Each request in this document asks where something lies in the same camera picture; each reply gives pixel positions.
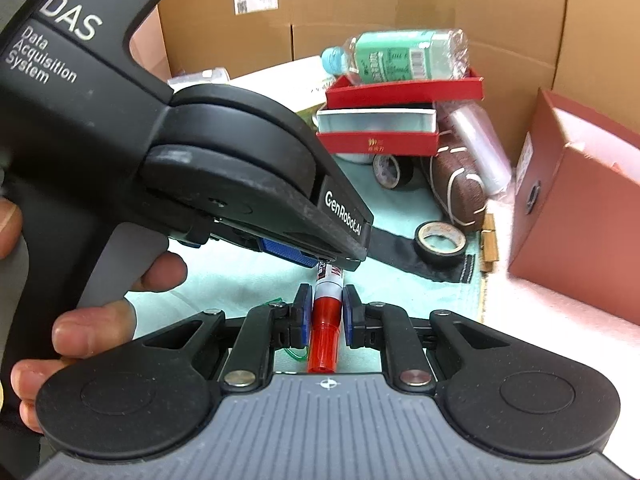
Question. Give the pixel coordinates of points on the yellow-green carton box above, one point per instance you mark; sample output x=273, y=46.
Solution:
x=280, y=85

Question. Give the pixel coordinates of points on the bag of cotton swabs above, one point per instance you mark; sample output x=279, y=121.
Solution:
x=480, y=145

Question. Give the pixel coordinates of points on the plastic bottle green label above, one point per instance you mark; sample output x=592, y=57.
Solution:
x=400, y=57

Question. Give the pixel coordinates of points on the red and white marker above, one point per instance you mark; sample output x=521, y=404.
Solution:
x=325, y=320

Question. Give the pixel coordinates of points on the brown cardboard backdrop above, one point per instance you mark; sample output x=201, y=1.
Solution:
x=350, y=0

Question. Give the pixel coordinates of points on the black tape roll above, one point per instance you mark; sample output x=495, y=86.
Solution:
x=440, y=257
x=406, y=172

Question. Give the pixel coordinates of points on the pink paper shopping bag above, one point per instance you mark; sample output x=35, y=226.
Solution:
x=150, y=45

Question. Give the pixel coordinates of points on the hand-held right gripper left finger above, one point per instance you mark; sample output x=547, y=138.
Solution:
x=301, y=317

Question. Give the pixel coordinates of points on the red gift box lid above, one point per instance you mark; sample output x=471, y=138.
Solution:
x=405, y=94

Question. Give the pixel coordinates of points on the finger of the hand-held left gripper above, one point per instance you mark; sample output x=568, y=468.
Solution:
x=287, y=252

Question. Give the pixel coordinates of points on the person's left hand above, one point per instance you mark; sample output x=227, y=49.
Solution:
x=95, y=330

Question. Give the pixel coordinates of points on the wooden clothespin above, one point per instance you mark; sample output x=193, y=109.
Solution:
x=490, y=245

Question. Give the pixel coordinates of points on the maroon cardboard box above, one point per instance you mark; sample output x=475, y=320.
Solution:
x=575, y=230

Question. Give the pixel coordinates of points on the red gift box stack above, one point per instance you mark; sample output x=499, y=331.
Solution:
x=380, y=142

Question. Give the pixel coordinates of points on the teal cloth mat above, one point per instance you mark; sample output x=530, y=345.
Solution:
x=400, y=210

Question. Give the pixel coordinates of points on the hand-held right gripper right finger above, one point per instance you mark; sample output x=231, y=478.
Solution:
x=351, y=317

